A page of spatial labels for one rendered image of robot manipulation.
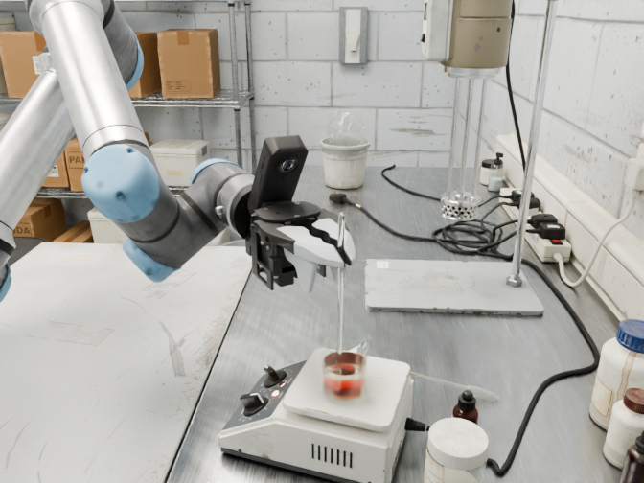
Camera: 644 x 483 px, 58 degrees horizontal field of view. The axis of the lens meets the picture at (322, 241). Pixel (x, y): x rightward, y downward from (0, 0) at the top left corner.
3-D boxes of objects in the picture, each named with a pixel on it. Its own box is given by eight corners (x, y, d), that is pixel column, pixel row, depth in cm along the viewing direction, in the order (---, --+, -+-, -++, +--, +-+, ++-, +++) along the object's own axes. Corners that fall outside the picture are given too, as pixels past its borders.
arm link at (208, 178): (204, 219, 87) (247, 183, 88) (232, 245, 78) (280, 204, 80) (172, 181, 82) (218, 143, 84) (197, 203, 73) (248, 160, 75)
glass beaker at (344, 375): (332, 375, 67) (333, 313, 64) (376, 388, 65) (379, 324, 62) (308, 404, 62) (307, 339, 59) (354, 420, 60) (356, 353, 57)
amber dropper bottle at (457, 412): (458, 427, 71) (464, 379, 69) (480, 439, 69) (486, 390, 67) (445, 440, 69) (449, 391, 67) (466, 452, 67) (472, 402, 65)
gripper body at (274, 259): (332, 278, 67) (284, 243, 77) (333, 208, 64) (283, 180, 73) (271, 293, 64) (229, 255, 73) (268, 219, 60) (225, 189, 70)
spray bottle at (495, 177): (504, 190, 163) (508, 152, 159) (495, 193, 161) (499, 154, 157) (493, 187, 166) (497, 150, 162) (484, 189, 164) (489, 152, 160)
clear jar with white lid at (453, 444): (470, 473, 64) (477, 415, 61) (490, 517, 59) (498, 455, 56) (416, 477, 64) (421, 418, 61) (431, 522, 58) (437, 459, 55)
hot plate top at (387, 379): (279, 410, 62) (278, 402, 62) (316, 351, 73) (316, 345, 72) (389, 435, 59) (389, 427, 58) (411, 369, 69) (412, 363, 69)
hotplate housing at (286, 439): (217, 455, 67) (212, 398, 64) (264, 389, 78) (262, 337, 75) (408, 505, 60) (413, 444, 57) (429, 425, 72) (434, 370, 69)
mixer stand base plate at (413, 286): (365, 310, 99) (365, 305, 98) (364, 263, 117) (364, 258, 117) (545, 315, 97) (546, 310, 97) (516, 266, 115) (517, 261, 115)
